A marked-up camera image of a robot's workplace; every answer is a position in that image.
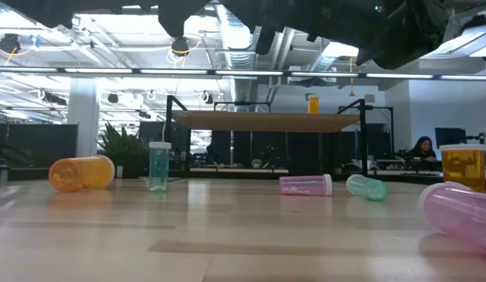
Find small orange pill bottle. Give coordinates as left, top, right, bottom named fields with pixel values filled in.
left=307, top=94, right=321, bottom=114

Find green pill bottle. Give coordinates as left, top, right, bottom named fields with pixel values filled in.
left=148, top=141, right=172, bottom=193
left=345, top=174, right=390, bottom=203

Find pink pill bottle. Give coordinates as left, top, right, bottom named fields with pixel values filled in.
left=417, top=181, right=486, bottom=255
left=278, top=173, right=333, bottom=197

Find large orange pill bottle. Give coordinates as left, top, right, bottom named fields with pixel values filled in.
left=439, top=143, right=486, bottom=193
left=48, top=154, right=116, bottom=193

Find wooden shelf black metal legs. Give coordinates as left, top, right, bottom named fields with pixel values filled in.
left=165, top=95, right=395, bottom=178

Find long ceiling light strip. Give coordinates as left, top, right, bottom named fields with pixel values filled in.
left=0, top=66, right=486, bottom=81

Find potted green succulent plant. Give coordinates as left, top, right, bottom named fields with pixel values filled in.
left=96, top=121, right=150, bottom=180

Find person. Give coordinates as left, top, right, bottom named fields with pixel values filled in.
left=408, top=136, right=440, bottom=164

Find black computer monitor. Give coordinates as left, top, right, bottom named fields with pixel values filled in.
left=434, top=127, right=467, bottom=149

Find black partition panel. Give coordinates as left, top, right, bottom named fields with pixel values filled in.
left=0, top=122, right=79, bottom=170

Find black ceiling cable reel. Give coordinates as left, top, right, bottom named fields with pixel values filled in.
left=170, top=36, right=191, bottom=57
left=0, top=33, right=23, bottom=54

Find black aluminium table frame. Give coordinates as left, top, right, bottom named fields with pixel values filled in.
left=0, top=167, right=486, bottom=186

